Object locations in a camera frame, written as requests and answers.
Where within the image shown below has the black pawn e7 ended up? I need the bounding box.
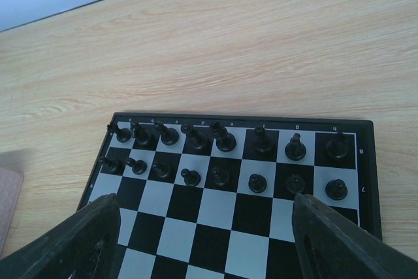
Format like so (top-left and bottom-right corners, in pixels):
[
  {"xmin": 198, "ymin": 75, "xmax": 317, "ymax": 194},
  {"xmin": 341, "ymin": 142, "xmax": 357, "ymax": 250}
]
[{"xmin": 211, "ymin": 167, "xmax": 230, "ymax": 188}]

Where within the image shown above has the black pawn d7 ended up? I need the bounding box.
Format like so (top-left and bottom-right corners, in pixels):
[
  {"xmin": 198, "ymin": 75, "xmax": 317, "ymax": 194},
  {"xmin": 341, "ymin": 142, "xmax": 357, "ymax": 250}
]
[{"xmin": 180, "ymin": 169, "xmax": 201, "ymax": 187}]

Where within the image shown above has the black knight b8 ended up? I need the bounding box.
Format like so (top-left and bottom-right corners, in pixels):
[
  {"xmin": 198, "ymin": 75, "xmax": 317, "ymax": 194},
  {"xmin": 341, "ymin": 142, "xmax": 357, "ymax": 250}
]
[{"xmin": 131, "ymin": 122, "xmax": 155, "ymax": 148}]

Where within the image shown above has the black pawn a7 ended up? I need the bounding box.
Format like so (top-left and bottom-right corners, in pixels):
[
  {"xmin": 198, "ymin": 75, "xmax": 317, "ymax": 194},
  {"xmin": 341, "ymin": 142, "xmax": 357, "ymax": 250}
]
[{"xmin": 99, "ymin": 156, "xmax": 122, "ymax": 175}]

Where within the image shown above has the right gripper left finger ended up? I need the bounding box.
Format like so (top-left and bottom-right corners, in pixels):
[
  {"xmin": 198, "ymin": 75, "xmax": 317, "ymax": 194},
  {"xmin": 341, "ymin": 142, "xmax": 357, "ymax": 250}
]
[{"xmin": 1, "ymin": 193, "xmax": 121, "ymax": 278}]

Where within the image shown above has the black queen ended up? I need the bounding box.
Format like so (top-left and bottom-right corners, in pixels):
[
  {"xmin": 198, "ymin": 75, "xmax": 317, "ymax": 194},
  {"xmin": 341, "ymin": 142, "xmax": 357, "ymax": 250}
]
[{"xmin": 180, "ymin": 123, "xmax": 208, "ymax": 151}]

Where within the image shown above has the folding magnetic chess board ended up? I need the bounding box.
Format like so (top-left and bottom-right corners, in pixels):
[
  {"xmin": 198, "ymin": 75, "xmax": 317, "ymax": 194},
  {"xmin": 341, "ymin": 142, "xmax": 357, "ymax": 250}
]
[{"xmin": 80, "ymin": 112, "xmax": 382, "ymax": 278}]

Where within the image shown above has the silver embossed metal tin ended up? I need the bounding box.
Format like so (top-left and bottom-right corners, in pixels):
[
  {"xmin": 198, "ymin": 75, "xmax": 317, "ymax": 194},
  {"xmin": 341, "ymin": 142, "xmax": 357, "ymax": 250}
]
[{"xmin": 0, "ymin": 168, "xmax": 24, "ymax": 253}]

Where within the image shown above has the black pawn f7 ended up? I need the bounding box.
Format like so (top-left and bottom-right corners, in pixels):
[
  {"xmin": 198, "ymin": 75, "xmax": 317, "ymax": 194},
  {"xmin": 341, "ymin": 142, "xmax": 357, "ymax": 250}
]
[{"xmin": 248, "ymin": 174, "xmax": 267, "ymax": 193}]

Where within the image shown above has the black bishop f8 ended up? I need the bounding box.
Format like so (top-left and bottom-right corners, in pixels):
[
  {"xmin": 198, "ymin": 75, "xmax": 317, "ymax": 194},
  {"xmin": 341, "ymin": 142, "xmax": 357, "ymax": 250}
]
[{"xmin": 254, "ymin": 125, "xmax": 274, "ymax": 154}]

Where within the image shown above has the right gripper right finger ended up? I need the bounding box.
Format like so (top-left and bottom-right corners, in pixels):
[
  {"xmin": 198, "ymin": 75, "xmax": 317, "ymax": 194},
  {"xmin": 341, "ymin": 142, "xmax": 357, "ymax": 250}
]
[{"xmin": 292, "ymin": 193, "xmax": 417, "ymax": 278}]

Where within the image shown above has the black knight g8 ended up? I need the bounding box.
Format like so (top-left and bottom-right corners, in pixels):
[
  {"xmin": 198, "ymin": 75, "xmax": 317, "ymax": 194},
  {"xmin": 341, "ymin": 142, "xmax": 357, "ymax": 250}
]
[{"xmin": 285, "ymin": 133, "xmax": 306, "ymax": 161}]

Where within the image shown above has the black bishop c8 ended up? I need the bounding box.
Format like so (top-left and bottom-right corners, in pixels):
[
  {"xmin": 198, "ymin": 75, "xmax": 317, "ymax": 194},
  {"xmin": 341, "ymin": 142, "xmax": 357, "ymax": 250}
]
[{"xmin": 153, "ymin": 121, "xmax": 179, "ymax": 146}]

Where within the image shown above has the black king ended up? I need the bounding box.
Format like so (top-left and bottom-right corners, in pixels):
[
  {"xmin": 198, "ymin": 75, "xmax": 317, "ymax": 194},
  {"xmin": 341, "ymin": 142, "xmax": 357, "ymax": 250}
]
[{"xmin": 210, "ymin": 122, "xmax": 236, "ymax": 152}]

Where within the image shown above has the black pawn b7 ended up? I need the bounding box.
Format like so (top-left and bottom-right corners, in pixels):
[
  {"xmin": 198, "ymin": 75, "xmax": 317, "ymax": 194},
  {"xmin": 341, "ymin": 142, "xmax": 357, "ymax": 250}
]
[{"xmin": 126, "ymin": 157, "xmax": 147, "ymax": 175}]

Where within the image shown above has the black pawn g7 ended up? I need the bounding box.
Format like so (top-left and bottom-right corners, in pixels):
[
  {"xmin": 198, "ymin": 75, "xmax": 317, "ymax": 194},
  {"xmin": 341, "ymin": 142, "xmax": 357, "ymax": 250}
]
[{"xmin": 285, "ymin": 174, "xmax": 306, "ymax": 195}]

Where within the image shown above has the black pawn c7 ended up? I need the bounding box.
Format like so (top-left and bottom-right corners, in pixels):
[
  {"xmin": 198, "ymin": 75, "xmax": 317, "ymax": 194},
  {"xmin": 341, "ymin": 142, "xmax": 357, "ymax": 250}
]
[{"xmin": 152, "ymin": 161, "xmax": 172, "ymax": 179}]

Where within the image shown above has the black rook a8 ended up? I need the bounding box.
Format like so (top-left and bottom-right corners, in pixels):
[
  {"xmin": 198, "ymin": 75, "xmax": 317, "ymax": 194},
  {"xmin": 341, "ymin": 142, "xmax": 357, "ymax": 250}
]
[{"xmin": 106, "ymin": 123, "xmax": 131, "ymax": 143}]

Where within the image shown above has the black pawn h7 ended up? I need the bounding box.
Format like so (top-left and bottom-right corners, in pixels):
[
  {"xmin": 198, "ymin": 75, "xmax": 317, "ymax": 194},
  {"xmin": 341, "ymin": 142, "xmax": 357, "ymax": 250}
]
[{"xmin": 325, "ymin": 179, "xmax": 347, "ymax": 201}]

